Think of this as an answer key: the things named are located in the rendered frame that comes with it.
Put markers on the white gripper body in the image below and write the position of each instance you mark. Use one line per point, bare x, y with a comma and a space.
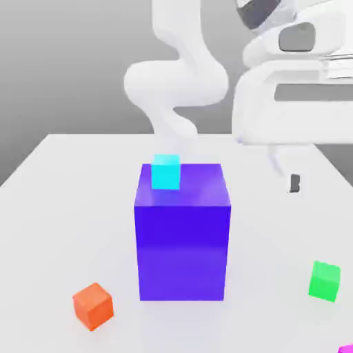
275, 121

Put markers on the small orange cube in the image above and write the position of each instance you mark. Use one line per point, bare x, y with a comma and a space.
93, 306

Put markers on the small cyan cube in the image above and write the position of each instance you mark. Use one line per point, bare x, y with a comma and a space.
165, 173

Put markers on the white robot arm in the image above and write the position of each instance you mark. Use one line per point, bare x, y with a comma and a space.
176, 82

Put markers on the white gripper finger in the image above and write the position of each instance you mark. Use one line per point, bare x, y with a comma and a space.
295, 183

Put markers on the large purple box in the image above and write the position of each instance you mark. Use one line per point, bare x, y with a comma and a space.
182, 248

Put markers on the small magenta cube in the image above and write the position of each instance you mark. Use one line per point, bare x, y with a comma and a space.
347, 349

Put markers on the small green cube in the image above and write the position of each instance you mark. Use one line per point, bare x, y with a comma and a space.
324, 281

